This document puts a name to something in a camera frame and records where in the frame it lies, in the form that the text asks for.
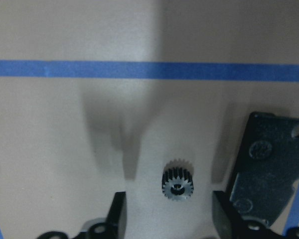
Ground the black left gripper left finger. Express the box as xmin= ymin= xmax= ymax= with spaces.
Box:
xmin=106 ymin=192 xmax=127 ymax=239

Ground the small black bearing gear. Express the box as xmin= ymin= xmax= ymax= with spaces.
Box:
xmin=161 ymin=158 xmax=194 ymax=201

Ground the black brake pad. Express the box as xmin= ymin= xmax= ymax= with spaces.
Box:
xmin=226 ymin=112 xmax=299 ymax=227

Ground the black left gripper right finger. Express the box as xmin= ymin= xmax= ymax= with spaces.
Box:
xmin=212 ymin=191 xmax=242 ymax=239

